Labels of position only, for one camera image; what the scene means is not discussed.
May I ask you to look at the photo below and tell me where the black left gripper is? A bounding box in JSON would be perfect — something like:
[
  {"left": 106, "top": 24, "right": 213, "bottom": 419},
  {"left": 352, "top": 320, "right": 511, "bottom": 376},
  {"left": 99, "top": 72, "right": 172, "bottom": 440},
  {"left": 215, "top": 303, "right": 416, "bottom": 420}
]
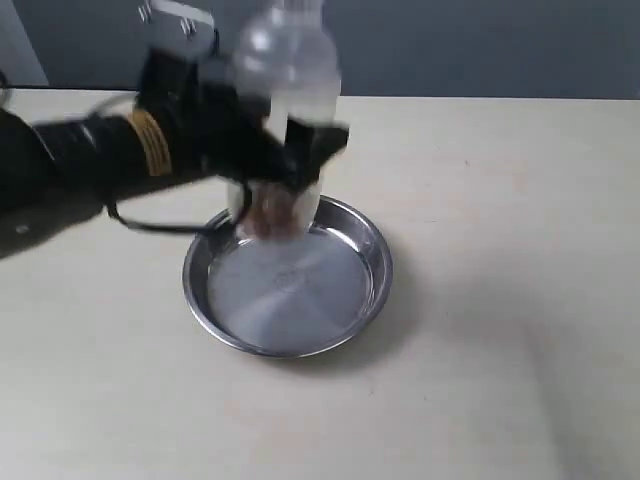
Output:
[{"left": 137, "top": 48, "right": 349, "bottom": 193}]

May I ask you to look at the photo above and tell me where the clear plastic shaker bottle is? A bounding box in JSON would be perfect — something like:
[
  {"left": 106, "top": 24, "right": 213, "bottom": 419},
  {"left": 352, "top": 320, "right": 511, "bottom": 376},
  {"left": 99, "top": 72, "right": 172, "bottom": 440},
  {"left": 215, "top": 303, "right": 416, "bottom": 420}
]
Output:
[{"left": 231, "top": 1, "right": 341, "bottom": 240}]

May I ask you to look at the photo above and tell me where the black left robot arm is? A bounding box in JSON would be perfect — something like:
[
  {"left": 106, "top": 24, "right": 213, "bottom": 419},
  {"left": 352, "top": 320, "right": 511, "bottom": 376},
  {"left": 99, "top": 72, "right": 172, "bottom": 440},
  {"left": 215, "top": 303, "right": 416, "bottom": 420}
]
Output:
[{"left": 1, "top": 48, "right": 349, "bottom": 257}]

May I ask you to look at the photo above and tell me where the round stainless steel plate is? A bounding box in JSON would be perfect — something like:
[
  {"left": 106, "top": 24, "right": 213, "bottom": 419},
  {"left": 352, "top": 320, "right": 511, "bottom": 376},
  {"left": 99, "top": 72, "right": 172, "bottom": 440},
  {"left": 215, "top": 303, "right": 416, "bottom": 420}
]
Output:
[{"left": 182, "top": 196, "right": 394, "bottom": 359}]

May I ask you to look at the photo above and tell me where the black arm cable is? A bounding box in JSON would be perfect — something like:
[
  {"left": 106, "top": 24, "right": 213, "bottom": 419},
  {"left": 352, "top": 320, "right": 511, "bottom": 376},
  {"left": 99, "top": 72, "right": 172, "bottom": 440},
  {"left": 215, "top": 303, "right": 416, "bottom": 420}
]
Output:
[{"left": 87, "top": 92, "right": 256, "bottom": 236}]

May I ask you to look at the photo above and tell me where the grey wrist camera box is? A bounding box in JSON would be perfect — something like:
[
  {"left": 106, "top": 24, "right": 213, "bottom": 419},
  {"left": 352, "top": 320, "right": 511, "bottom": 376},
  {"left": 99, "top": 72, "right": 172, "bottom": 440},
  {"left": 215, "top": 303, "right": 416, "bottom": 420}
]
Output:
[{"left": 138, "top": 0, "right": 219, "bottom": 59}]

